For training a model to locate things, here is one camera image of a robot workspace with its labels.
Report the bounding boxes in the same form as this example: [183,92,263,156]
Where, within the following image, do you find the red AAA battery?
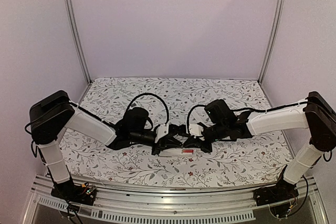
[182,149,194,155]

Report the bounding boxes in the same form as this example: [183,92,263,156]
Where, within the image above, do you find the white slim remote control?
[159,148,195,157]

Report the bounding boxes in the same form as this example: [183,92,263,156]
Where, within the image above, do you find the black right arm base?
[253,180,299,219]

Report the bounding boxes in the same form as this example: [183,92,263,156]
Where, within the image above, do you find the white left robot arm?
[25,90,182,200]

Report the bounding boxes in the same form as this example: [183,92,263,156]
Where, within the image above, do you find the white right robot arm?
[183,91,335,201]

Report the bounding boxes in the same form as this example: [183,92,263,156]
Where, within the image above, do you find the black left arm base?
[51,179,97,206]

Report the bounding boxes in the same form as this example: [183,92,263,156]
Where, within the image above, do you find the floral patterned table mat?
[60,78,292,187]

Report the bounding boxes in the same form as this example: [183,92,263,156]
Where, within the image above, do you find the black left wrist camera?
[154,124,169,144]

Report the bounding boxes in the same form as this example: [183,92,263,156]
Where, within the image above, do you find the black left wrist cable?
[125,92,170,126]

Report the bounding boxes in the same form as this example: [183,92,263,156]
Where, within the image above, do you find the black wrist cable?
[125,92,170,126]
[185,104,208,137]

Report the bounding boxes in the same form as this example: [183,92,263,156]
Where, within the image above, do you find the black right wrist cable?
[185,104,208,137]

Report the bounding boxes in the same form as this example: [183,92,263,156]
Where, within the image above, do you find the aluminium front rail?
[23,175,331,223]

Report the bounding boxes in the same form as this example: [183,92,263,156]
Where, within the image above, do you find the right aluminium corner post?
[258,0,285,85]

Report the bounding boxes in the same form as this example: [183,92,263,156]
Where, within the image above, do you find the aluminium corner post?
[258,0,285,85]
[64,0,92,85]

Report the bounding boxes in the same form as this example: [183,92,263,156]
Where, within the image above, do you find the left aluminium corner post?
[64,0,92,85]

